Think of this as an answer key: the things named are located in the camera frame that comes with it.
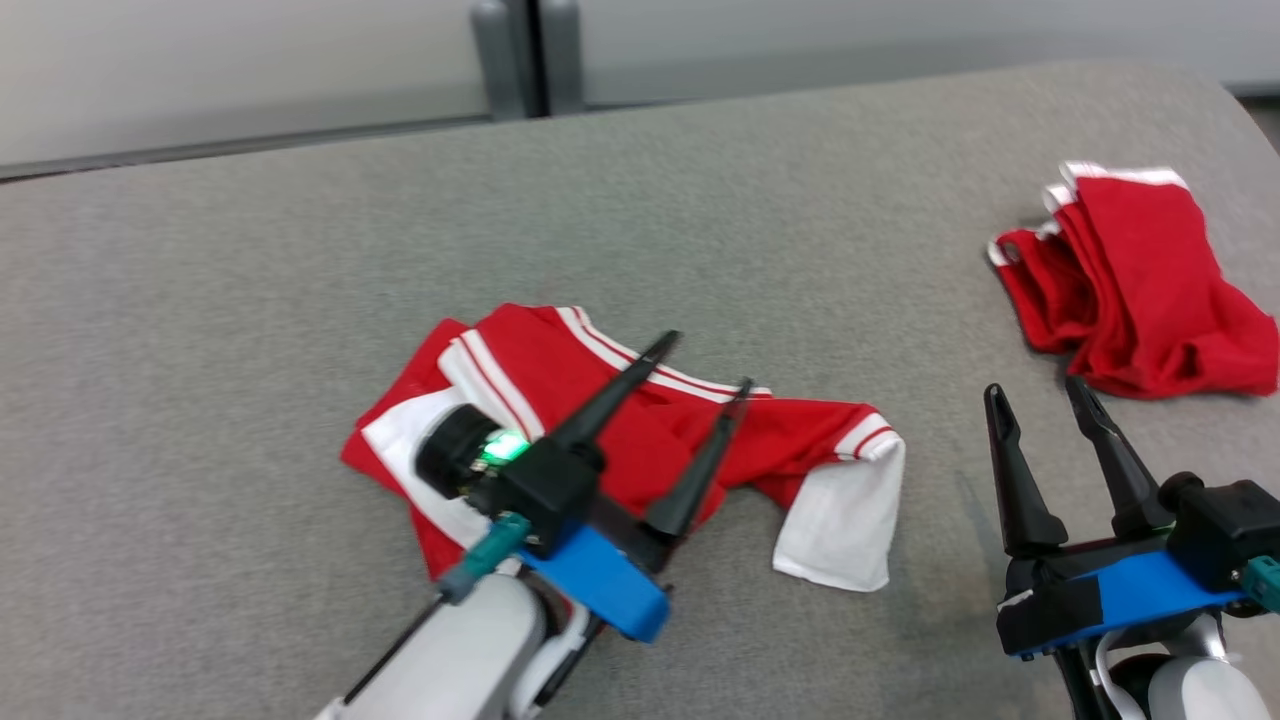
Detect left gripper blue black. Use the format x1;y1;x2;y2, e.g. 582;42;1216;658
415;330;755;644

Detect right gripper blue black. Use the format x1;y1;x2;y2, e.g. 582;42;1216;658
984;376;1251;661

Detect red shirt with white sleeves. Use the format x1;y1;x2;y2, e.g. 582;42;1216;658
340;303;907;593

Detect red shorts with white stripe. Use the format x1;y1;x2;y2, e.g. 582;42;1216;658
987;160;1280;401

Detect left cable with teal connector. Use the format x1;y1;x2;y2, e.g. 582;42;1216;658
340;512;533;706

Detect cable with teal connector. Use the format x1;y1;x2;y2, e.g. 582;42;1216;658
340;512;533;706
1238;555;1280;616

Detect right cable with teal connector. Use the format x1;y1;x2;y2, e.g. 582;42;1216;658
1238;555;1280;616

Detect grey aluminium partition post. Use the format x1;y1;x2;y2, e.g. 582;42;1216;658
470;0;586;121

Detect dark wall base strip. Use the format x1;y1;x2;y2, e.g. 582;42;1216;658
0;112;491;183

